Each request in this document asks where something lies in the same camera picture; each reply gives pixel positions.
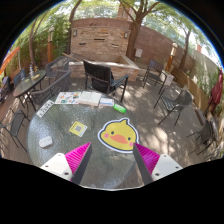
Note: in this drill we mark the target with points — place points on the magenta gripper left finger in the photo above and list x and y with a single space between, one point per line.
77 160

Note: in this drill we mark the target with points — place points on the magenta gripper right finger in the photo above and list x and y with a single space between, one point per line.
146 160

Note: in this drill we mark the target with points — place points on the yellow QR code card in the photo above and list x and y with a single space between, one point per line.
78 129

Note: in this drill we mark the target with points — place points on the round glass patio table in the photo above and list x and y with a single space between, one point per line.
66 127

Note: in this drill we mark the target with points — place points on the green rectangular box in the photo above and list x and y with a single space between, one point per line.
119 108

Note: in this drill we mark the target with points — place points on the white remote keypad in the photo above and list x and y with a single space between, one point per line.
41 112

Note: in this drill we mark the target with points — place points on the open white book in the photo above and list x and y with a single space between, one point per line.
89 98

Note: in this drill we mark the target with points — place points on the small white booklet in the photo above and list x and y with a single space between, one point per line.
106 102

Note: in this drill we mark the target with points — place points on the colourful sticker sheet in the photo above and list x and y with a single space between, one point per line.
68 98

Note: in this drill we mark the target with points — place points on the black metal chair far right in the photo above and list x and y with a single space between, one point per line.
208 135

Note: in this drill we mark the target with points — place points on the black metal chair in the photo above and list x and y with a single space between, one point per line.
154 72
208 135
12 122

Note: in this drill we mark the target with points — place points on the grey wicker chair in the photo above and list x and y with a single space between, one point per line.
52 68
61 84

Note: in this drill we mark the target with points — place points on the grey metal chair right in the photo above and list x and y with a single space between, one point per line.
182 101

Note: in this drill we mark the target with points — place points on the black metal chair left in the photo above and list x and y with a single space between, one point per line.
12 122

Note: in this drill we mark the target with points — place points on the black wooden armchair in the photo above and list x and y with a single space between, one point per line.
100 78

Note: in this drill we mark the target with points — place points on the dark round side table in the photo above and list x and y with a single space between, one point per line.
27 84

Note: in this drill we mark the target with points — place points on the grey wicker chair back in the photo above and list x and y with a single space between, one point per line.
52 68

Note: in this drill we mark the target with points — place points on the red closed umbrella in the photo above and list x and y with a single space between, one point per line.
216 92

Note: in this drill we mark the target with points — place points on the stone fire pit bench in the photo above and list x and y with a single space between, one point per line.
120 65

